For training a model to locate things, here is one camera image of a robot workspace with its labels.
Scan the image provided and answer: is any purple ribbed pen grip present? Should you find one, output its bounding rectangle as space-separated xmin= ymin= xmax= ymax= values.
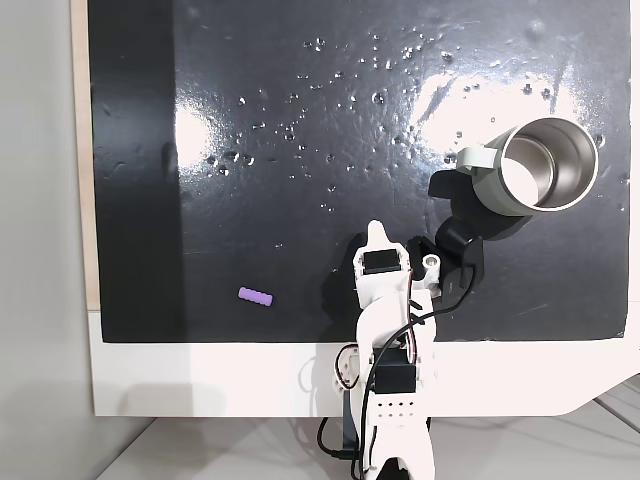
xmin=237 ymin=286 xmax=276 ymax=307

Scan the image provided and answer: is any glossy black table mat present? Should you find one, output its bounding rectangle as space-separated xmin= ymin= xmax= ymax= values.
xmin=87 ymin=0 xmax=632 ymax=345

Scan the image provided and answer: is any grey-green steel-lined mug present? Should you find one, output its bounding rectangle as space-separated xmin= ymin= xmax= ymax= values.
xmin=457 ymin=117 xmax=600 ymax=241

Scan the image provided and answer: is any black table clamp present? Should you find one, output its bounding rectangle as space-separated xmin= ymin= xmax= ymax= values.
xmin=341 ymin=387 xmax=361 ymax=454

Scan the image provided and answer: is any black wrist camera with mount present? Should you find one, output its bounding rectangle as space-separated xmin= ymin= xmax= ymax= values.
xmin=405 ymin=168 xmax=485 ymax=304

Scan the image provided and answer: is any black camera cable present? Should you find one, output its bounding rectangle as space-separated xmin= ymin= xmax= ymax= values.
xmin=349 ymin=264 xmax=476 ymax=480

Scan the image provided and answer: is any black power cable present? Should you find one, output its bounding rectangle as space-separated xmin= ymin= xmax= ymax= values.
xmin=317 ymin=414 xmax=362 ymax=464

